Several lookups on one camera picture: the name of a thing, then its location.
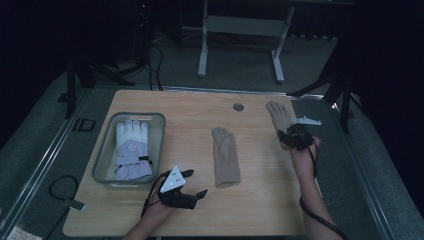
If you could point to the grey round table grommet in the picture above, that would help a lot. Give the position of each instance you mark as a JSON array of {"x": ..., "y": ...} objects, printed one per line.
[{"x": 238, "y": 107}]

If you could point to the black metal stand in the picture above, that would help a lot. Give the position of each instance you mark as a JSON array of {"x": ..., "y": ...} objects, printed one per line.
[
  {"x": 340, "y": 83},
  {"x": 78, "y": 76}
]

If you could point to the grey flat tag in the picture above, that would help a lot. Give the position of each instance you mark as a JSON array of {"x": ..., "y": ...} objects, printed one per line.
[{"x": 73, "y": 204}]

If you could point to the metal floor rail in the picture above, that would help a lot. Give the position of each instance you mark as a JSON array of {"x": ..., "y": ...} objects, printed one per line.
[
  {"x": 36, "y": 176},
  {"x": 366, "y": 186}
]

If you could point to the person's right hand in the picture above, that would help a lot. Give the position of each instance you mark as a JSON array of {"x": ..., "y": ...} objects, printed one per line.
[{"x": 305, "y": 156}]

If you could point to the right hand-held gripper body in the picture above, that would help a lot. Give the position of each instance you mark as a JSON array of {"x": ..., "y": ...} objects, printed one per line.
[{"x": 300, "y": 136}]

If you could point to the clear plastic bin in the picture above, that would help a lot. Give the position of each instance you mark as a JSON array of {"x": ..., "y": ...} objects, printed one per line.
[{"x": 103, "y": 160}]

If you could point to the white metal desk frame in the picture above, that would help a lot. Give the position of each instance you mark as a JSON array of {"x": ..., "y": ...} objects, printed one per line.
[{"x": 243, "y": 26}]

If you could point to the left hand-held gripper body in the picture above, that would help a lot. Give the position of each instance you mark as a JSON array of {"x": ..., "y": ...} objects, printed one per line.
[{"x": 175, "y": 193}]

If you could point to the beige knit glove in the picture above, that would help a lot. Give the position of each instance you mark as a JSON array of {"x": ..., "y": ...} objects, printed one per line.
[
  {"x": 278, "y": 115},
  {"x": 226, "y": 156}
]

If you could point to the purple and white ski glove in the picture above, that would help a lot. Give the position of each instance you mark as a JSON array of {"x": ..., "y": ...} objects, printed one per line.
[{"x": 131, "y": 141}]

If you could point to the dark equipment rack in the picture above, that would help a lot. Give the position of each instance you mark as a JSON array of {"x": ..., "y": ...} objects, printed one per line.
[{"x": 143, "y": 30}]

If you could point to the person's left hand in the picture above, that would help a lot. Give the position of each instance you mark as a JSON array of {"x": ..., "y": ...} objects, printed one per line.
[{"x": 160, "y": 210}]

